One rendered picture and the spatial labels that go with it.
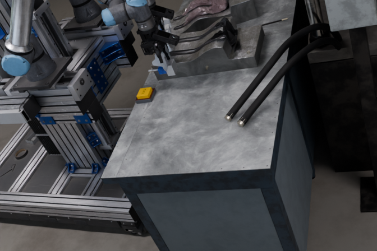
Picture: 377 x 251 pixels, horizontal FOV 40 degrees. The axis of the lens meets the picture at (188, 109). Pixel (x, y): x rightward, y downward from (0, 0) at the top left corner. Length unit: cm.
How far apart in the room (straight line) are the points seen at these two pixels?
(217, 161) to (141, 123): 49
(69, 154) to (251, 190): 147
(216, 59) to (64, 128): 106
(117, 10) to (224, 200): 88
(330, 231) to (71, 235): 149
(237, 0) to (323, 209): 114
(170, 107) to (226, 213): 53
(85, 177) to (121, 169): 106
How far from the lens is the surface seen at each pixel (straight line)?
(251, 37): 246
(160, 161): 206
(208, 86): 234
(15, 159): 368
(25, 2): 219
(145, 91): 242
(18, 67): 232
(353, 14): 190
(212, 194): 206
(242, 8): 269
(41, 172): 343
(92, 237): 313
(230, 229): 222
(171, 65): 228
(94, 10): 282
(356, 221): 267
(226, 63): 236
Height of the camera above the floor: 210
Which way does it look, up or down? 35 degrees down
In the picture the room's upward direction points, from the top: 23 degrees counter-clockwise
